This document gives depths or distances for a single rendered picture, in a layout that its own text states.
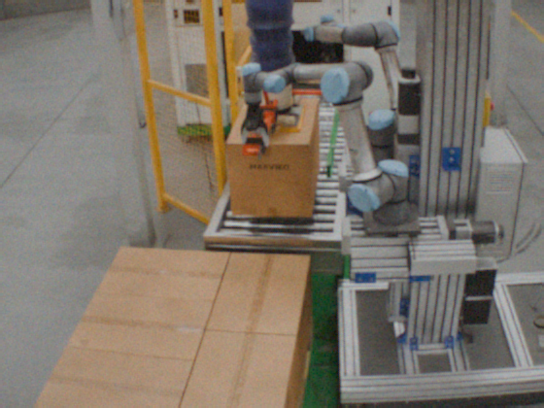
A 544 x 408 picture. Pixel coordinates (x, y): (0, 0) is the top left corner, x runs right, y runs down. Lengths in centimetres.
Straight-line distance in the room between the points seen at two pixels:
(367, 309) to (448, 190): 96
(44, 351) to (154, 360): 119
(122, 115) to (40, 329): 138
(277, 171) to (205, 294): 68
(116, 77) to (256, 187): 119
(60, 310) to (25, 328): 26
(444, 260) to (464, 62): 76
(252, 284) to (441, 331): 95
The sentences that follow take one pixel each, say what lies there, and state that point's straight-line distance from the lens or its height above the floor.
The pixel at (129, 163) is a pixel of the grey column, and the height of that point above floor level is 65.
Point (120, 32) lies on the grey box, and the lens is 377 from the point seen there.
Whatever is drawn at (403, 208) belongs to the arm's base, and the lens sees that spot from 258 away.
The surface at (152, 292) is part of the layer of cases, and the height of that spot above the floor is 54.
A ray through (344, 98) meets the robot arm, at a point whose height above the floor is 157.
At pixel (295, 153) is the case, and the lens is 314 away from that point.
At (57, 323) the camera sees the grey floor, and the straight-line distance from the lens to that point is 399.
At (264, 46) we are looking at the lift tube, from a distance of 317.
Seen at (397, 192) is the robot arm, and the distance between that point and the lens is 252.
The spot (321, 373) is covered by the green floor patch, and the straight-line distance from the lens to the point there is 340.
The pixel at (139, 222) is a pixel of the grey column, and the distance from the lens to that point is 433.
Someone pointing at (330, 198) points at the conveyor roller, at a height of 55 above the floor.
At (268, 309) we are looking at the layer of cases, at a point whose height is 54.
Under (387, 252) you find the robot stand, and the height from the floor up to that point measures 91.
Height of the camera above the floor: 241
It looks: 30 degrees down
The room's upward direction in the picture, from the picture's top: 3 degrees counter-clockwise
